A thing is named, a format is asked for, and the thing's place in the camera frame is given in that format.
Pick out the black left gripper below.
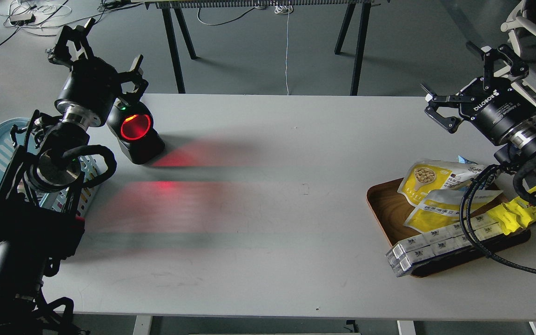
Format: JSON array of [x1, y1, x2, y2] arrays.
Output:
[[47, 18, 149, 127]]

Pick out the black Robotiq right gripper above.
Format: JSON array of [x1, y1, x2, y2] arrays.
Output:
[[420, 41, 536, 146]]

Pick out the yellow chickpea snack pouch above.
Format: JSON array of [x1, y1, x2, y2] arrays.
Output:
[[396, 161, 485, 207]]

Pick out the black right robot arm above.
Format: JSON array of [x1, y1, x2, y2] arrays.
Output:
[[421, 41, 536, 205]]

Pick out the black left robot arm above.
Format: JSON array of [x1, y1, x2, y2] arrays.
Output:
[[0, 18, 154, 335]]

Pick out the blue snack packet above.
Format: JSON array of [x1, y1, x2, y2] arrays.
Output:
[[457, 155, 485, 167]]

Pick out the yellow white snack pouch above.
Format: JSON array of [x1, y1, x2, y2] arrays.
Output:
[[403, 189, 504, 234]]

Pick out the yellow cartoon snack bag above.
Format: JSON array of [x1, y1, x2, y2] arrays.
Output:
[[485, 197, 536, 235]]

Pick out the clear boxed snack pack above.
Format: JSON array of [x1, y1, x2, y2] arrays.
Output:
[[384, 223, 483, 278]]

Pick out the black barcode scanner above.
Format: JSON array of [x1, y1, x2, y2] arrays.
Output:
[[106, 100, 165, 165]]

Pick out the wooden tray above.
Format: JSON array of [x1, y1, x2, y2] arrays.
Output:
[[367, 178, 532, 279]]

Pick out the black trestle table legs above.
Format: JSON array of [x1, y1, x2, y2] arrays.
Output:
[[131, 0, 380, 96]]

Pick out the floor cables and adapter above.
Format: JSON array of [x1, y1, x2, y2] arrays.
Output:
[[0, 0, 144, 65]]

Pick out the black corrugated cable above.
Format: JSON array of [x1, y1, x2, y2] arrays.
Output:
[[459, 164, 536, 282]]

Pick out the white hanging cable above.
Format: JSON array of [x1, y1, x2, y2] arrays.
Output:
[[275, 5, 295, 96]]

